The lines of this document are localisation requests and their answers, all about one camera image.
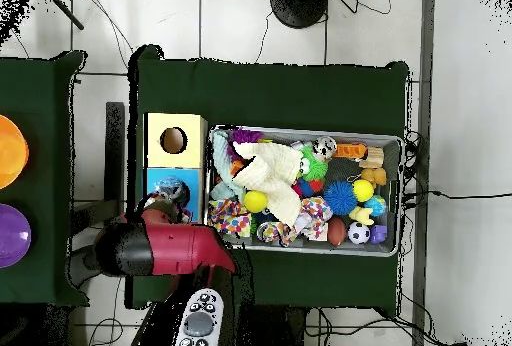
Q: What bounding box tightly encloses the crushed bottle with blue label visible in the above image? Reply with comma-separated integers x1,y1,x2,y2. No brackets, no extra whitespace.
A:
153,176,192,208

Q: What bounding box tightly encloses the colourful polka dot cloth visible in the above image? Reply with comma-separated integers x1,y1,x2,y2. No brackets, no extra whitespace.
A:
207,198,253,239

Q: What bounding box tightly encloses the light blue waffle cloth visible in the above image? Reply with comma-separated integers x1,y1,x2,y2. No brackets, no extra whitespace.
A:
209,129,246,203

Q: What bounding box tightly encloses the cream waffle cloth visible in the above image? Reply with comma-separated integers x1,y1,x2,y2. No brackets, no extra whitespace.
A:
231,141,304,227

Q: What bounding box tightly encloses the wooden box with three holes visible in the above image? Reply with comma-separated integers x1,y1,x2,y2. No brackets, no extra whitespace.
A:
142,112,208,225

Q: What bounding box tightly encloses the black upright panel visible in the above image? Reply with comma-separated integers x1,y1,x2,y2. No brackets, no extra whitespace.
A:
104,101,126,245

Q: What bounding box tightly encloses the yellow smiley ball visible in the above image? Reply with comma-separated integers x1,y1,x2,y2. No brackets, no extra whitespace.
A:
243,189,268,214

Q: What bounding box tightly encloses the purple spiky rubber ball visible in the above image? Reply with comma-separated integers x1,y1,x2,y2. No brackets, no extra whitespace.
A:
225,128,265,163

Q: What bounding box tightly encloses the purple plastic bowl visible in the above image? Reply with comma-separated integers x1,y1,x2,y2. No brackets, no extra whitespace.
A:
0,203,32,270

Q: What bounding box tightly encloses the orange plastic bowl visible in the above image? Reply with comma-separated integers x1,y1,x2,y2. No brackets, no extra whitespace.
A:
0,114,30,190

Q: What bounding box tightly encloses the green spiky rubber ball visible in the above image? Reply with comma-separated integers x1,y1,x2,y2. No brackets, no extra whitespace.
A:
297,144,330,182

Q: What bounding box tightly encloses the dark green tablecloth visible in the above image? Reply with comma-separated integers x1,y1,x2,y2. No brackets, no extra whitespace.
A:
126,44,411,317
0,50,89,307

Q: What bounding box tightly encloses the blue spiky rubber ball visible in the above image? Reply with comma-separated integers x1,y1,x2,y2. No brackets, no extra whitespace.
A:
322,180,358,216

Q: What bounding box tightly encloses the small soccer ball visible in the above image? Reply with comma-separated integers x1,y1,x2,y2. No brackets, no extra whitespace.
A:
346,221,372,246

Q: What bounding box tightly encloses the plain yellow ball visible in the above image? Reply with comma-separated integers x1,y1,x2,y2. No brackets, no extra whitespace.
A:
351,178,375,203

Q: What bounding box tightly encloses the black tripod leg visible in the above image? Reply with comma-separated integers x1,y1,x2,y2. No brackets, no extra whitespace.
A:
41,0,85,31

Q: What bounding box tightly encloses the black round stand base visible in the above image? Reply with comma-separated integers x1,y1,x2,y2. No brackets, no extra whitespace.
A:
269,0,330,29

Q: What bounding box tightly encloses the shallow wire mesh bin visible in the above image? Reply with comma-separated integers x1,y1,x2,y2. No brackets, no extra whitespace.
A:
203,124,404,258

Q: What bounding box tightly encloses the black cable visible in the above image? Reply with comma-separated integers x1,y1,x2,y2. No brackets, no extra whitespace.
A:
403,189,512,201

